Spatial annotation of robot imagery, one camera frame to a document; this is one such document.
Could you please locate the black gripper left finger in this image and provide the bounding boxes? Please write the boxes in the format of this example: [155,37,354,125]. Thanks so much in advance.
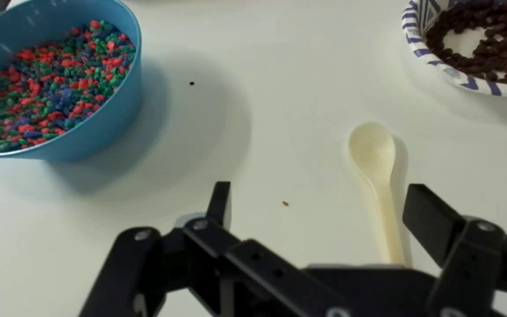
[79,180,349,317]

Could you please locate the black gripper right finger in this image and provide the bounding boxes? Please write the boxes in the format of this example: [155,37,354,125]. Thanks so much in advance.
[402,182,507,317]

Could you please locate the cream plastic spoon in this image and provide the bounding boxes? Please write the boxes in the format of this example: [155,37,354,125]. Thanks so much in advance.
[347,120,412,266]

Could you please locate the patterned paper bowl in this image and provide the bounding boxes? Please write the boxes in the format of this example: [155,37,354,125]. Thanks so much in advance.
[400,0,507,101]

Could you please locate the blue plastic bowl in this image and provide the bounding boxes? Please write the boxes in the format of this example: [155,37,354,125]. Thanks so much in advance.
[0,0,145,164]

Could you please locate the multicoloured candy pieces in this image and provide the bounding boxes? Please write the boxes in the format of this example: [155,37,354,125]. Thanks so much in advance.
[0,18,137,154]

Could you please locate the brown cereal pile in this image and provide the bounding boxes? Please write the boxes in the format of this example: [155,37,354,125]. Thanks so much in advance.
[424,0,507,83]

